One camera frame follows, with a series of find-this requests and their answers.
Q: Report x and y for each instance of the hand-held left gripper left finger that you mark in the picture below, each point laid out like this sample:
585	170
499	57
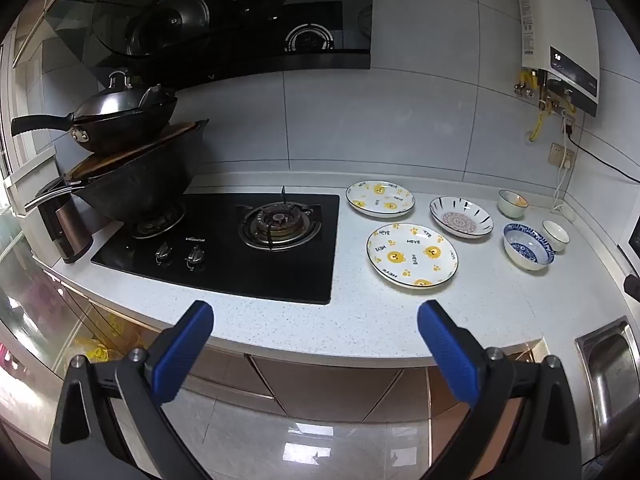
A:
182	350

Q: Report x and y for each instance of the beige wall socket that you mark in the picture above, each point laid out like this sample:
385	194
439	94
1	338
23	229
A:
557	155

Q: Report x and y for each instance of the small black wok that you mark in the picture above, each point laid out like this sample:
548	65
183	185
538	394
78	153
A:
125	130

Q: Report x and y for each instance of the black range hood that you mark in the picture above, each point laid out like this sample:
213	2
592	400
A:
225	35

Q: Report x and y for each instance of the yellow plastic bag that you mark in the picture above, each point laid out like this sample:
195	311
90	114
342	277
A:
107	340

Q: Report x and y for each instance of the stainless steel sink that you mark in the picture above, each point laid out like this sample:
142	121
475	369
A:
612	375

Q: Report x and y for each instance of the wooden pot lid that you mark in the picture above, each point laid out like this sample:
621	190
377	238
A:
150	147

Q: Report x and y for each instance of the dark metal wok lid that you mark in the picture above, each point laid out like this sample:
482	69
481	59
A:
112	100

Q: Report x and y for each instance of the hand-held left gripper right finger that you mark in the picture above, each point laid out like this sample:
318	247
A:
447	350

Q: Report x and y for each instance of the metal pipe fittings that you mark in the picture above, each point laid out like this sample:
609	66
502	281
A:
542	87

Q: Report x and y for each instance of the small white bowl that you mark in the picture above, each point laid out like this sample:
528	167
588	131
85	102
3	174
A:
555	237
511	205

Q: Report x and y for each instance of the large black wok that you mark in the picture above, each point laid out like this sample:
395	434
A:
145	190

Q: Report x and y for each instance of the white microwave oven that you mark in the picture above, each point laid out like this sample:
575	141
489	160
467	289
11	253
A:
632	240

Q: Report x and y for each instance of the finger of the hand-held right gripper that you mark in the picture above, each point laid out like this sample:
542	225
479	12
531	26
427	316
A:
634	287

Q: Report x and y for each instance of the white window frame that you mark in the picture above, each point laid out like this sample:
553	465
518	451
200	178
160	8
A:
30	175

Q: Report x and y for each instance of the black glass gas stove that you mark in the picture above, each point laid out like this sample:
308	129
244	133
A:
215	260

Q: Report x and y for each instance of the blue patterned bowl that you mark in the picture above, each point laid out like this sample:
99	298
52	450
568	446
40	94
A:
527	252

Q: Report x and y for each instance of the white mandala pattern plate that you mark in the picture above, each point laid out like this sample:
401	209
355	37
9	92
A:
461	219

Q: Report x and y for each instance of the white gas water heater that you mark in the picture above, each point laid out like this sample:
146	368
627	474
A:
560	15

